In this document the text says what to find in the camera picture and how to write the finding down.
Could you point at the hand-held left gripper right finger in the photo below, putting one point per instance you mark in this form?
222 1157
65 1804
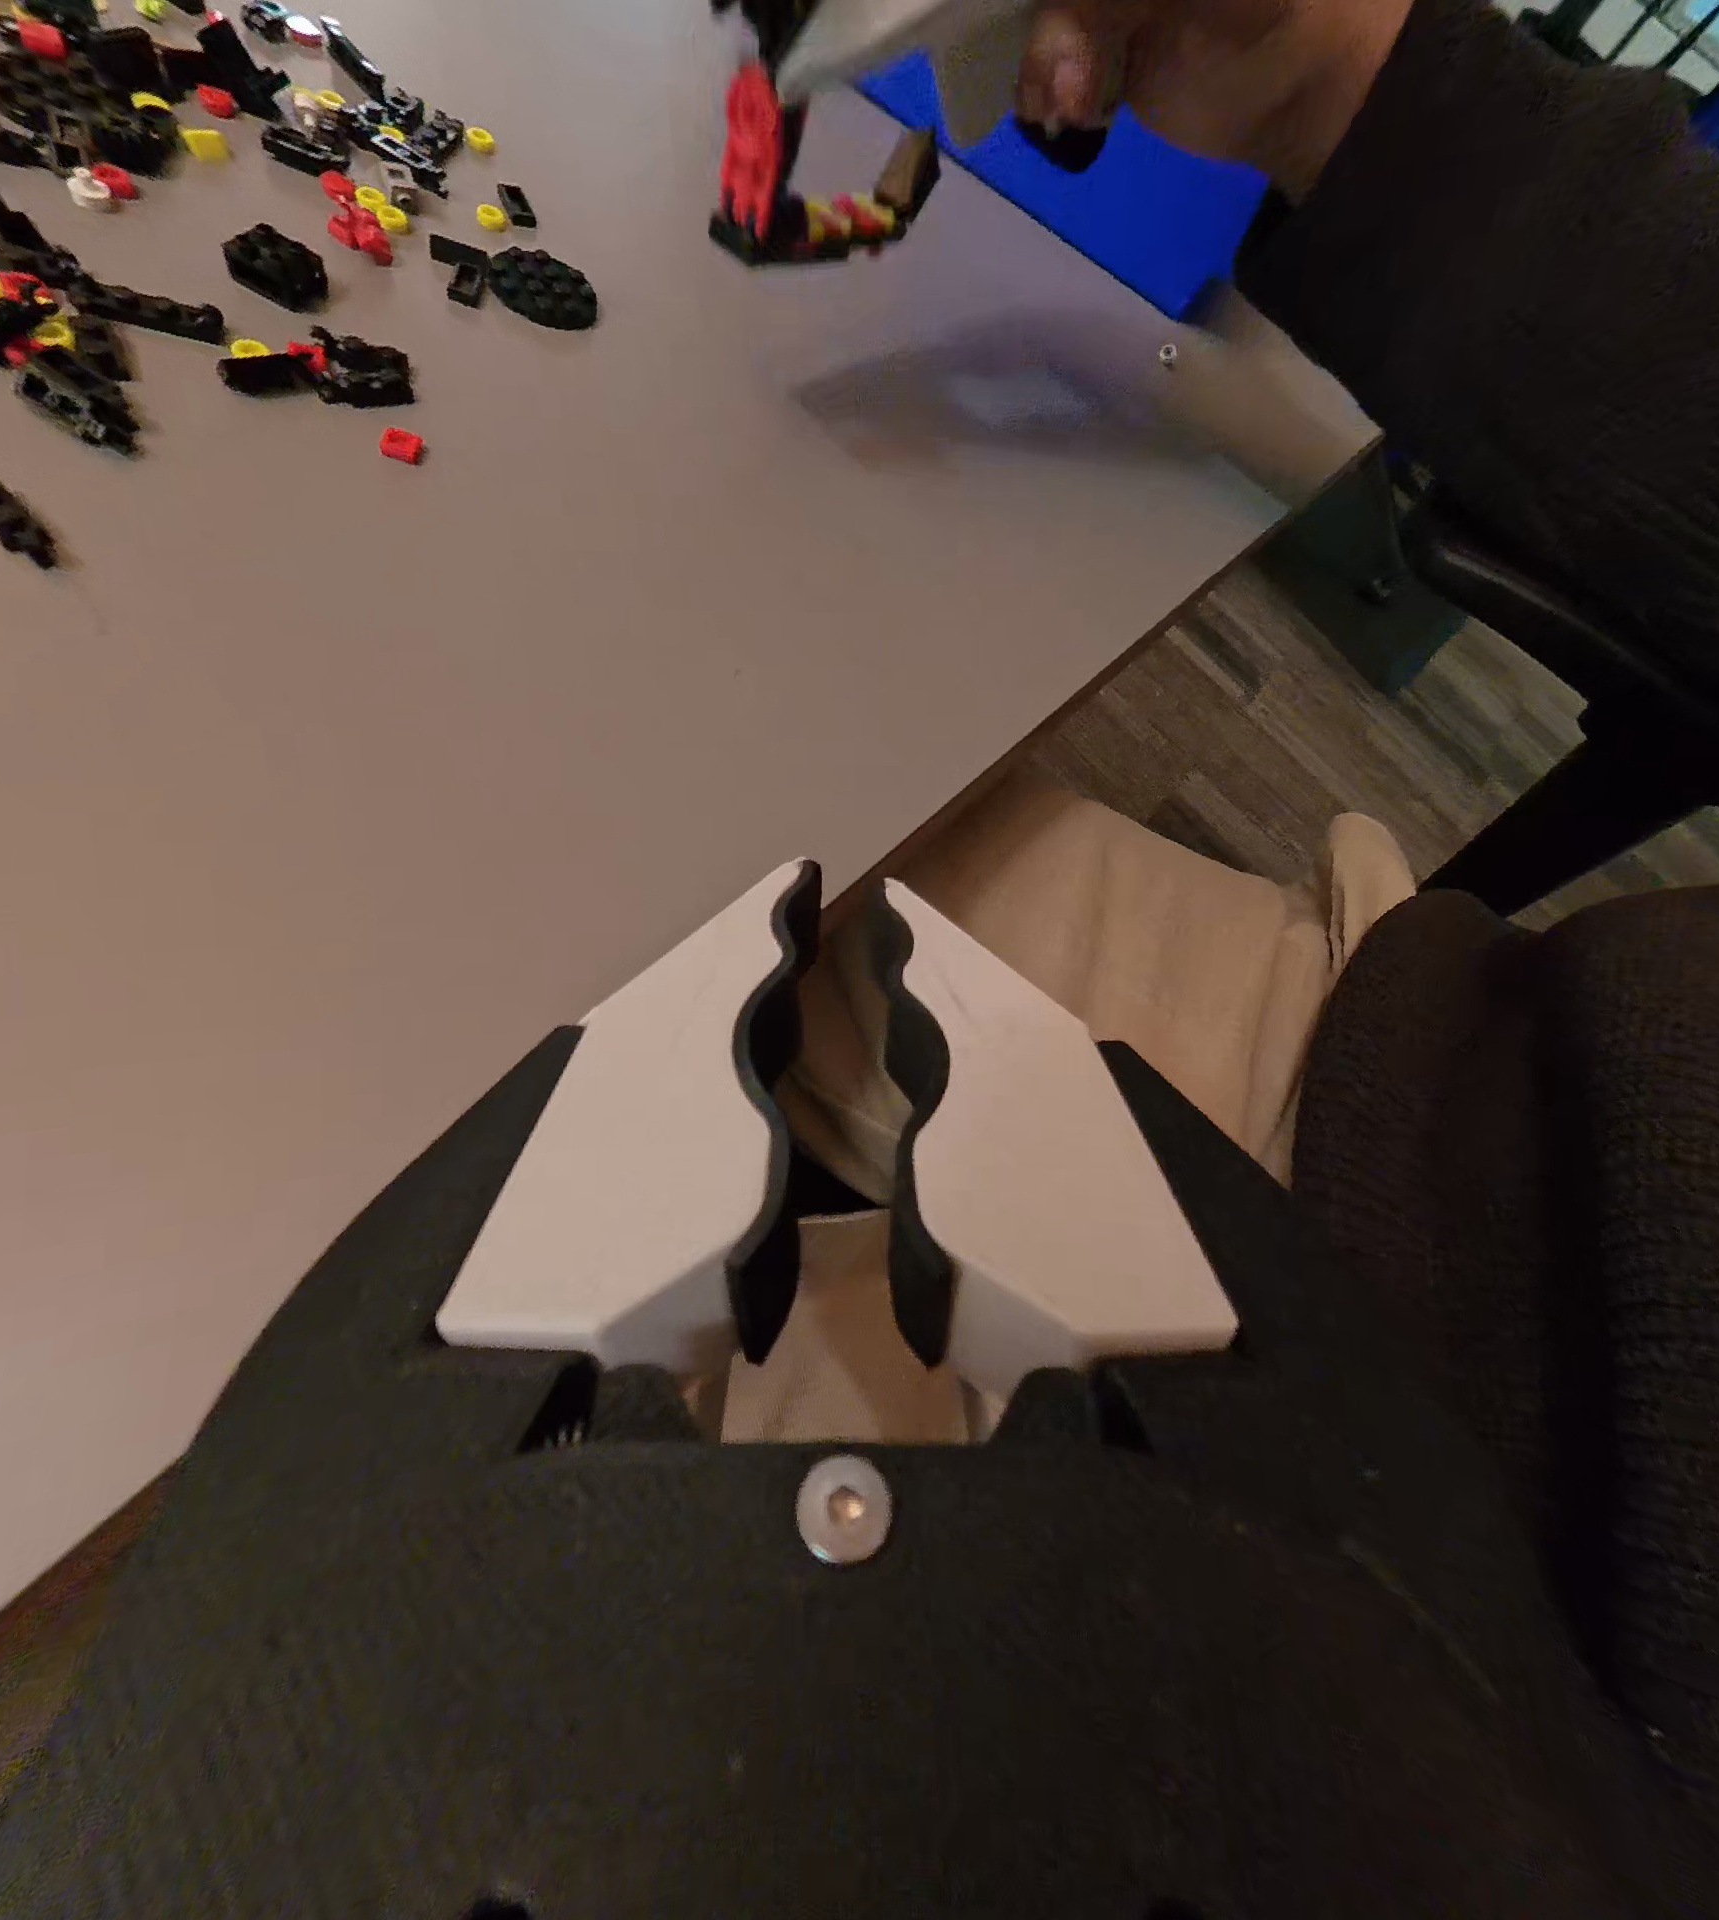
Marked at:
1070 1200

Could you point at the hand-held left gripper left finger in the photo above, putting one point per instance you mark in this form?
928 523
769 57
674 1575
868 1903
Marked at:
621 1169

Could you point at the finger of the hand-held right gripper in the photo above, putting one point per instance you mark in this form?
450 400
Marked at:
905 36

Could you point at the red yellow black lego snake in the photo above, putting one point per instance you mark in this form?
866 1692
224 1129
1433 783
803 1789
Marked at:
753 142

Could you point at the small red lego tile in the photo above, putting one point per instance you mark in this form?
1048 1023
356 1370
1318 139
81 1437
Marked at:
403 444

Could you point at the pile of lego pieces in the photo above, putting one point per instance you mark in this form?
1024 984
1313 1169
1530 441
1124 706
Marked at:
65 98

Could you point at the person's right forearm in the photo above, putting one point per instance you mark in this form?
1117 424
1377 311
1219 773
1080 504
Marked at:
1549 300

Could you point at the black round lego plate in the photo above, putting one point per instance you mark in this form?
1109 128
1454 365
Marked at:
545 287

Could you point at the black square lego brick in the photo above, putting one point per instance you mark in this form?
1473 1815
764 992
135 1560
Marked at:
275 266

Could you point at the person's right hand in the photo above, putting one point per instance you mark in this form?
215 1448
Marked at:
1203 75

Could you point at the blue plastic bin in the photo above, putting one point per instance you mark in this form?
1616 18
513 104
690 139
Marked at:
1101 224

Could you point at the person's dark knit sweater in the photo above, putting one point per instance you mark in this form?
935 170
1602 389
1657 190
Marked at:
1625 1200

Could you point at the black table leg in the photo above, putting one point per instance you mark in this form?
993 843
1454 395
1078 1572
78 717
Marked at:
1362 569

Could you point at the black office chair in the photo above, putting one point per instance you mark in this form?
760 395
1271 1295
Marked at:
1625 778

